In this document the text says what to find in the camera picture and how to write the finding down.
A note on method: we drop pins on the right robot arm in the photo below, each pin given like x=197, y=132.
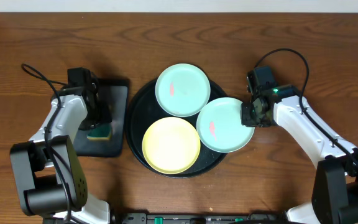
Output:
x=335, y=191

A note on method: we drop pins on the green sponge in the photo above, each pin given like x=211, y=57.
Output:
x=101, y=133

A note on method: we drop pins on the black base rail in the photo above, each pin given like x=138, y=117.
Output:
x=143, y=218

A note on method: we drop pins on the yellow plate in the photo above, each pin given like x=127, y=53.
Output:
x=171, y=145

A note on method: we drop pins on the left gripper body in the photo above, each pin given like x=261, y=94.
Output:
x=102, y=116

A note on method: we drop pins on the rectangular black tray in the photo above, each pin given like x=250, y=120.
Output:
x=114, y=92

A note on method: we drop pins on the mint plate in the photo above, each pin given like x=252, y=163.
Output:
x=182, y=90
x=219, y=126

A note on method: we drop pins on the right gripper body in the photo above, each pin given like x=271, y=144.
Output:
x=250, y=116

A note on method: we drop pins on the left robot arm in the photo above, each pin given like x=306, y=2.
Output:
x=49, y=179

